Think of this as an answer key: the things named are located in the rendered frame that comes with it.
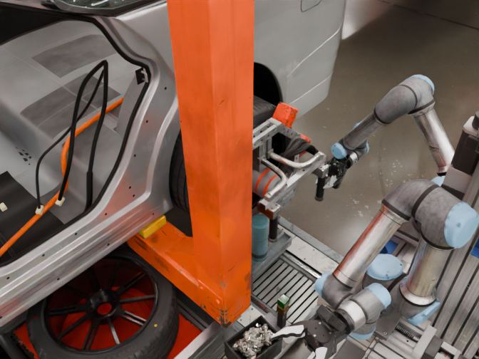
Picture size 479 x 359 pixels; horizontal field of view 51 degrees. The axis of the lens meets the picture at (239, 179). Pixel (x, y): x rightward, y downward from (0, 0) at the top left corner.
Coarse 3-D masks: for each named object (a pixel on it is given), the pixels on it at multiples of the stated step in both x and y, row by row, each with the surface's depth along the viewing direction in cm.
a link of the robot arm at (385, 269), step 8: (376, 256) 177; (384, 256) 176; (392, 256) 176; (376, 264) 174; (384, 264) 173; (392, 264) 173; (400, 264) 173; (368, 272) 175; (376, 272) 171; (384, 272) 171; (392, 272) 170; (400, 272) 170; (368, 280) 176; (376, 280) 172; (384, 280) 171; (392, 280) 170; (400, 280) 170; (392, 288) 169
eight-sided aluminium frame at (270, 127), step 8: (272, 120) 221; (256, 128) 218; (264, 128) 220; (272, 128) 217; (280, 128) 221; (288, 128) 227; (256, 136) 218; (264, 136) 215; (288, 136) 231; (296, 136) 236; (256, 144) 213; (288, 144) 243; (296, 160) 248; (288, 168) 253; (288, 176) 252; (256, 208) 252
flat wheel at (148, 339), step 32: (128, 256) 245; (64, 288) 235; (96, 288) 234; (128, 288) 235; (160, 288) 231; (32, 320) 220; (64, 320) 245; (96, 320) 222; (128, 320) 223; (160, 320) 219; (64, 352) 209; (96, 352) 209; (128, 352) 209; (160, 352) 222
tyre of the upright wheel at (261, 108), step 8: (256, 96) 237; (256, 104) 224; (264, 104) 225; (272, 104) 235; (256, 112) 218; (264, 112) 222; (272, 112) 226; (256, 120) 220; (264, 120) 225; (176, 144) 220; (176, 152) 219; (176, 160) 220; (184, 160) 217; (176, 168) 220; (184, 168) 217; (280, 168) 258; (176, 176) 222; (184, 176) 218; (176, 184) 224; (184, 184) 220; (176, 192) 227; (184, 192) 222; (176, 200) 232; (184, 200) 225; (184, 208) 231
